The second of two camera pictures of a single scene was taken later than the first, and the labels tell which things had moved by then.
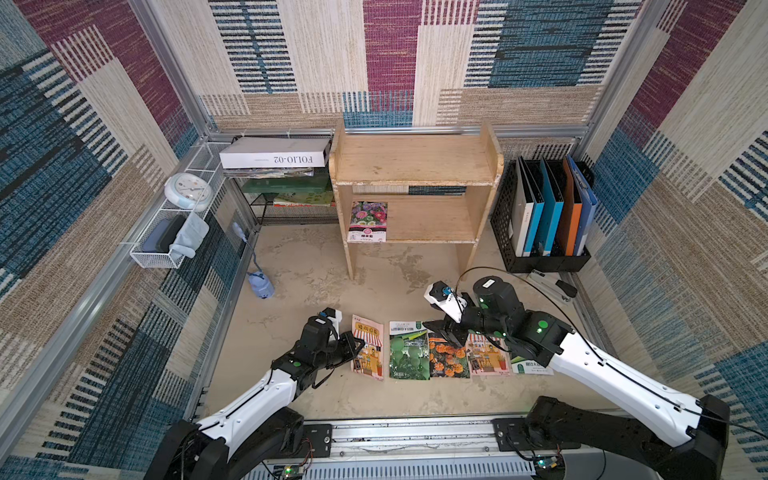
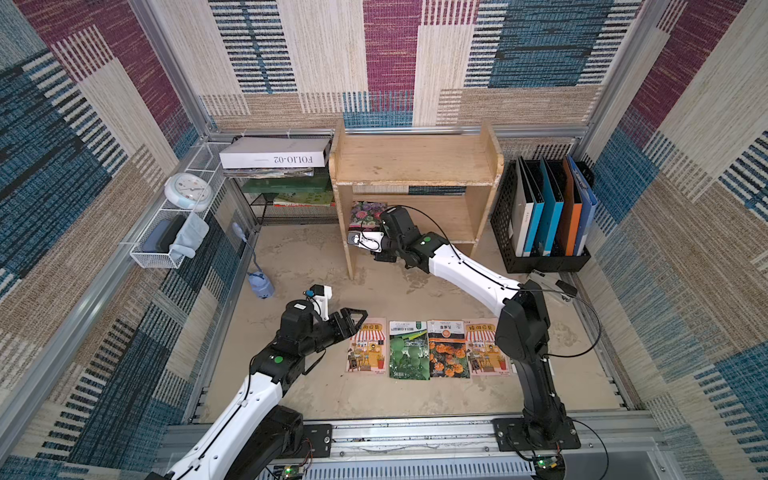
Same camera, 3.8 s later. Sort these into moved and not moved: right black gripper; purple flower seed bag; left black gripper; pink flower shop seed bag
Moved: right black gripper; left black gripper
Not moved: pink flower shop seed bag; purple flower seed bag
